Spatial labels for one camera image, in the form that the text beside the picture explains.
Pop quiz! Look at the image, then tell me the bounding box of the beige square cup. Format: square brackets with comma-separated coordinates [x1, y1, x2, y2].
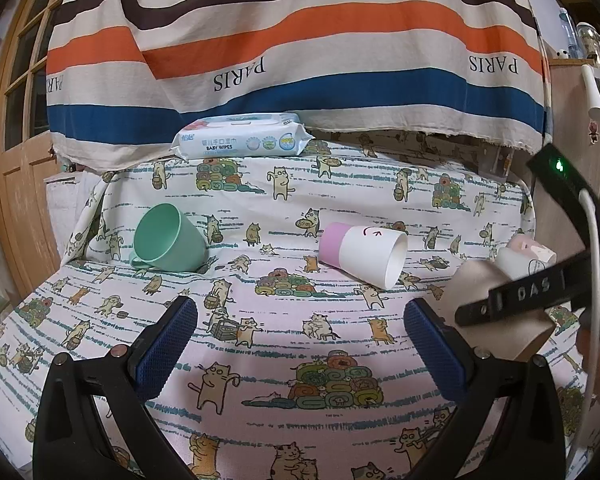
[436, 259, 557, 361]

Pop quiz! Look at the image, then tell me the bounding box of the pink cream cat cup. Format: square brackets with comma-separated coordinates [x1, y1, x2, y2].
[494, 234, 557, 281]

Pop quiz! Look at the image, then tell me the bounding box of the pink white cartoon cup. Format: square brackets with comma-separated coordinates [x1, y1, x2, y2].
[318, 222, 408, 290]

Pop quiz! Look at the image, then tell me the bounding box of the clear storage box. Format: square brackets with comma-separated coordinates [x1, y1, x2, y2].
[478, 144, 515, 182]

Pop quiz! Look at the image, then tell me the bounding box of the bear sticker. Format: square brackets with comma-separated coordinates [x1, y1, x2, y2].
[588, 120, 600, 145]

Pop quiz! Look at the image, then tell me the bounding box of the white clip lamp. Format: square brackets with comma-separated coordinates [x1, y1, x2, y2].
[581, 64, 600, 122]

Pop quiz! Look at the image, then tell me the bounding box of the green plastic mug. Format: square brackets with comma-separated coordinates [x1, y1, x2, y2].
[129, 204, 208, 272]

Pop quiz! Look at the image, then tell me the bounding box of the cat print bedsheet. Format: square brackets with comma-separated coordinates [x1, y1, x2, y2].
[0, 139, 535, 479]

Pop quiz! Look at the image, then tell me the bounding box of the striped Paris cloth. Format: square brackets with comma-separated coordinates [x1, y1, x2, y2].
[46, 0, 545, 171]

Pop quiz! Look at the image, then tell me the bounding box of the wooden door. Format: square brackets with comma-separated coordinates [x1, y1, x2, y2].
[0, 0, 62, 301]

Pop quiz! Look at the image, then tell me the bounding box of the baby wipes pack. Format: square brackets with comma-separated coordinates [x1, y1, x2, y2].
[170, 113, 314, 160]

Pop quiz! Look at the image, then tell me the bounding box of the white cable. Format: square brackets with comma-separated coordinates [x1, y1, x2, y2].
[564, 190, 600, 470]

